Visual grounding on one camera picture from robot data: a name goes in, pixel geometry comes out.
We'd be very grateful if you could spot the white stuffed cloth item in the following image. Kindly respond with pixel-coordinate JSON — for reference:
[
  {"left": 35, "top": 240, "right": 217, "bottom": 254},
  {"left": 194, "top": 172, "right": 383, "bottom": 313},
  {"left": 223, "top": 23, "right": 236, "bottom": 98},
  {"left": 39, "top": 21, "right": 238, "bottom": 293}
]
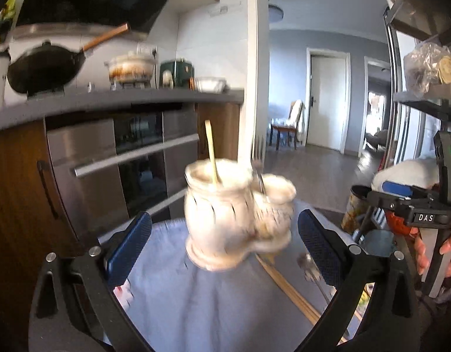
[{"left": 371, "top": 158, "right": 440, "bottom": 192}]

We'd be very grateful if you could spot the white ceramic double utensil holder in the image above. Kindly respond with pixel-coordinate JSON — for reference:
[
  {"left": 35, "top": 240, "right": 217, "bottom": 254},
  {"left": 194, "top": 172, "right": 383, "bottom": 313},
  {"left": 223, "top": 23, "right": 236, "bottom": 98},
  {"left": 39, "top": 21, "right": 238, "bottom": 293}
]
[{"left": 184, "top": 159, "right": 296, "bottom": 271}]

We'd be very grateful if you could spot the grey kitchen countertop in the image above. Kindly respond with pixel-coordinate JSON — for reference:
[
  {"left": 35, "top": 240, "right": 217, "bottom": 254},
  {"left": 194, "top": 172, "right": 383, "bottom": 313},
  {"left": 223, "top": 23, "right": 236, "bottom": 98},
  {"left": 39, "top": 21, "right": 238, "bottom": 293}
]
[{"left": 0, "top": 88, "right": 245, "bottom": 131}]

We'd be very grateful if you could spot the person's right hand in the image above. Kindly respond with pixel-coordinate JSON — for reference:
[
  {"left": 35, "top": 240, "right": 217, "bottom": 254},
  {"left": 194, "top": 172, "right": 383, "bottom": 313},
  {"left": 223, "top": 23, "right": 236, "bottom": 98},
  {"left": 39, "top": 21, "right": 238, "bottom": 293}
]
[{"left": 413, "top": 222, "right": 451, "bottom": 279}]

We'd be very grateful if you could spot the orange mesh bag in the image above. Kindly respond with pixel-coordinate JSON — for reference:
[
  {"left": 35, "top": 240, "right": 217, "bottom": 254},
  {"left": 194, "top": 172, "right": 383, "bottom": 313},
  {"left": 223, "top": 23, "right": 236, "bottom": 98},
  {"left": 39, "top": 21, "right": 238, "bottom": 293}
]
[{"left": 385, "top": 210, "right": 418, "bottom": 238}]

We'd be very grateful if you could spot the green rice cooker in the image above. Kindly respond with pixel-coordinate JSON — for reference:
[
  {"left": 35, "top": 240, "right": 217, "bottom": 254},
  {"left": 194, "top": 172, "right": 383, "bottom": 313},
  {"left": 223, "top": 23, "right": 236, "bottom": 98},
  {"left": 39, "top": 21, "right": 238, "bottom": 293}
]
[{"left": 159, "top": 58, "right": 194, "bottom": 90}]

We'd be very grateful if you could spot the stainless steel oven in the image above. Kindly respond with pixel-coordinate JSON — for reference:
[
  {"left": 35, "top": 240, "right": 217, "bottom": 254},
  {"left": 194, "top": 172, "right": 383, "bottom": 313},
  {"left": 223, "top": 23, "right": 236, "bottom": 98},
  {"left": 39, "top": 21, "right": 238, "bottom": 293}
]
[{"left": 46, "top": 103, "right": 198, "bottom": 238}]

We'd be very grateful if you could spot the beige wooden chopstick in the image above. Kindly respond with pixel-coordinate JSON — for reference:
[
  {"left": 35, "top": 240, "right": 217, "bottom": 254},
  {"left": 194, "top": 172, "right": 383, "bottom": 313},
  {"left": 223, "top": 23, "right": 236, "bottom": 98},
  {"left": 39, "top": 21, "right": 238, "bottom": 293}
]
[
  {"left": 205, "top": 120, "right": 221, "bottom": 184},
  {"left": 255, "top": 254, "right": 321, "bottom": 326}
]

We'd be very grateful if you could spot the white interior door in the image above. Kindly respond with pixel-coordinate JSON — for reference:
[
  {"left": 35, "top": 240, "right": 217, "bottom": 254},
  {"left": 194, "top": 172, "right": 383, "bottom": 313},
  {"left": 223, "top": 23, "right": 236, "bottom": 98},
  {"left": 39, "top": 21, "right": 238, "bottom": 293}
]
[{"left": 307, "top": 55, "right": 347, "bottom": 151}]

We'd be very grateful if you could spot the wooden chair with cloth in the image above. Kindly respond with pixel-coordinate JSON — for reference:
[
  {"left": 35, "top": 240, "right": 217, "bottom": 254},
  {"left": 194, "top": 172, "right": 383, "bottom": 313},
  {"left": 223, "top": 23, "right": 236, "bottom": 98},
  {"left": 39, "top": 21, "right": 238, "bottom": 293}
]
[{"left": 268, "top": 99, "right": 304, "bottom": 151}]

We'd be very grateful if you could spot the plastic bag with food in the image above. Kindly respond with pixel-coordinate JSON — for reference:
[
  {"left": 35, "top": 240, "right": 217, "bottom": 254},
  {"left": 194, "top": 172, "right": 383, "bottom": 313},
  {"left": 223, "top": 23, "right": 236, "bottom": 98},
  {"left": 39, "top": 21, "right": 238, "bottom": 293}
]
[{"left": 403, "top": 42, "right": 451, "bottom": 98}]

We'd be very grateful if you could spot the black wok wooden handle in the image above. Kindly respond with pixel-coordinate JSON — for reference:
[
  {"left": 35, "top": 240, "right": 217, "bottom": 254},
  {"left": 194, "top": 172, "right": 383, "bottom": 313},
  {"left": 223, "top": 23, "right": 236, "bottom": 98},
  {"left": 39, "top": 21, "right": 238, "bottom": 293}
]
[{"left": 7, "top": 23, "right": 130, "bottom": 97}]

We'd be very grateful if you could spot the silver flower-head spoon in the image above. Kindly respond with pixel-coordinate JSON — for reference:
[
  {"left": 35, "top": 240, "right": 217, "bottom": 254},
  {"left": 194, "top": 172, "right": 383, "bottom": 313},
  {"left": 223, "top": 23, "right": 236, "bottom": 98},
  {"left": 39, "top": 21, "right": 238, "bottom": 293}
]
[{"left": 297, "top": 253, "right": 331, "bottom": 304}]

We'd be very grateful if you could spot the wooden cabinet door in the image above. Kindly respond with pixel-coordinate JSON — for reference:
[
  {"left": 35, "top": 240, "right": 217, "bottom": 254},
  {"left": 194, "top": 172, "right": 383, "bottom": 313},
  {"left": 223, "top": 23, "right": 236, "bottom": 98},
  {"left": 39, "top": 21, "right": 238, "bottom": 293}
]
[{"left": 195, "top": 103, "right": 240, "bottom": 160}]

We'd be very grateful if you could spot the ceramic casserole pot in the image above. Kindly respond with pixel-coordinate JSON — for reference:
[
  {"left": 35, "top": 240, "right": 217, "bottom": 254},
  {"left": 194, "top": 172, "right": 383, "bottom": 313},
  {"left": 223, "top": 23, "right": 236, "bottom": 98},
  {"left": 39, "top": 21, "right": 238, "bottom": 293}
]
[{"left": 104, "top": 52, "right": 157, "bottom": 84}]

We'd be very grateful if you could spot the blue cartoon tablecloth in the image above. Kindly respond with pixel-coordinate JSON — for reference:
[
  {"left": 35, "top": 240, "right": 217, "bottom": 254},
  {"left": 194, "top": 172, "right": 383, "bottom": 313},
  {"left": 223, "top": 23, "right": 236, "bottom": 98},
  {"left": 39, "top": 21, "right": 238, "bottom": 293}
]
[{"left": 99, "top": 199, "right": 363, "bottom": 352}]

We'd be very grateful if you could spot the white bowl on counter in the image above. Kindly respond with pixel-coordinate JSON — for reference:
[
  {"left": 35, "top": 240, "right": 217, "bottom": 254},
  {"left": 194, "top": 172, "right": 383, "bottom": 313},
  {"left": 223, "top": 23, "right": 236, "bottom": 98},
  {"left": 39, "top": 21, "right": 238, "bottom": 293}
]
[{"left": 194, "top": 77, "right": 227, "bottom": 94}]

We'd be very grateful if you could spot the black metal shelf rack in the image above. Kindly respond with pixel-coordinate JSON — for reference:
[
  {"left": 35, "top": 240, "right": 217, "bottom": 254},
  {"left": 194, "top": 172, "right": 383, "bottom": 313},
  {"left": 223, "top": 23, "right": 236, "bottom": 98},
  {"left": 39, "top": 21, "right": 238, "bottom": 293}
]
[{"left": 383, "top": 0, "right": 451, "bottom": 167}]

